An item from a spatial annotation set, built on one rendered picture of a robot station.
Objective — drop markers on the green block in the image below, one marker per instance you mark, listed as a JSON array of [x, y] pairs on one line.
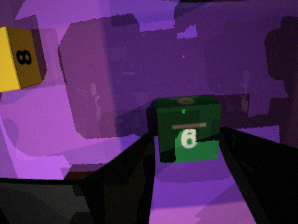
[[188, 127]]

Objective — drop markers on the orange block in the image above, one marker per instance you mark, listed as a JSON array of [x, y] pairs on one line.
[[77, 175]]

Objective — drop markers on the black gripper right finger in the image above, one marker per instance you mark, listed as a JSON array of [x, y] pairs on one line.
[[267, 174]]

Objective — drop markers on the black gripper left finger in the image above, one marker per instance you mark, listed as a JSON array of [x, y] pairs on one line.
[[121, 192]]

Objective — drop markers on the yellow block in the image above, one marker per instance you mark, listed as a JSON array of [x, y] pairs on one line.
[[18, 60]]

